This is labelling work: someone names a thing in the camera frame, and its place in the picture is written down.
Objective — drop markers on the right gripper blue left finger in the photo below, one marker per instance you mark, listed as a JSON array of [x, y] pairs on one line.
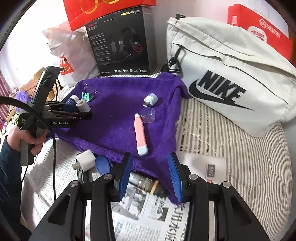
[[122, 175]]

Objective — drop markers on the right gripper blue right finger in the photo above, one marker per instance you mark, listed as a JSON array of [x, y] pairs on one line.
[[178, 178]]

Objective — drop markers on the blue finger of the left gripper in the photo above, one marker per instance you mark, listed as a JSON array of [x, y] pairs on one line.
[[71, 108]]

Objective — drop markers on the white blue bottle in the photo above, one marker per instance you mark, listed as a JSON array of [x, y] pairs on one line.
[[72, 101]]

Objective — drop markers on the white tape roll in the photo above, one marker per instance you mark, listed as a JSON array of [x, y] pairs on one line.
[[83, 106]]

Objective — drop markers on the pink white tube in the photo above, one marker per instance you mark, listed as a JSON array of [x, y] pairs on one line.
[[142, 148]]

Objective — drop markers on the green binder clip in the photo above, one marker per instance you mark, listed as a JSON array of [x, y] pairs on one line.
[[86, 95]]

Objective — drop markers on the dark brown gold tube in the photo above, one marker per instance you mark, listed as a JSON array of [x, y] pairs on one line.
[[148, 184]]

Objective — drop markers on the blue lid small jar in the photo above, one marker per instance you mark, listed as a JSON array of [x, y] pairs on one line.
[[103, 165]]

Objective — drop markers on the white charger plug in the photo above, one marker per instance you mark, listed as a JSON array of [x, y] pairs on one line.
[[85, 161]]

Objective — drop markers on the clear plastic cup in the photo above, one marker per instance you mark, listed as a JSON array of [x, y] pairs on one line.
[[148, 115]]

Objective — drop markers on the black rectangular stick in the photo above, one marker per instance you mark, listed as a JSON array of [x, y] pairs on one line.
[[83, 177]]

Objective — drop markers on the small white usb adapter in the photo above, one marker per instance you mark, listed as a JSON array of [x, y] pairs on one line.
[[150, 100]]

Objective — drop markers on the wooden furniture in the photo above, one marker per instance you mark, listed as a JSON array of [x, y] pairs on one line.
[[29, 88]]

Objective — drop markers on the white Miniso bag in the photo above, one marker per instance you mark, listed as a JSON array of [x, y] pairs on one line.
[[74, 51]]

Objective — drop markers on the purple towel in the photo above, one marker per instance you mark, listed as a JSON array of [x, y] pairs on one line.
[[111, 133]]

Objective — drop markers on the newspaper sheet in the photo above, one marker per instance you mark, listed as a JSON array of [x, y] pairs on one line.
[[139, 216]]

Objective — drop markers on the striped mattress cover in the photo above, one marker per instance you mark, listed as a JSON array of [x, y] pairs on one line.
[[259, 168]]

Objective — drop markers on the black headset box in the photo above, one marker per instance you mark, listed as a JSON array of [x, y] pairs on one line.
[[123, 43]]

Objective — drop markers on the red cherries gift bag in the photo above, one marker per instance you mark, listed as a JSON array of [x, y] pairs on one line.
[[81, 12]]

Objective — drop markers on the white Nike bag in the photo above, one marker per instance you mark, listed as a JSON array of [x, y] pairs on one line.
[[233, 72]]

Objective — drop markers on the red white paper bag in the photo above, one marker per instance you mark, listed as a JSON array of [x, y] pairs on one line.
[[241, 16]]

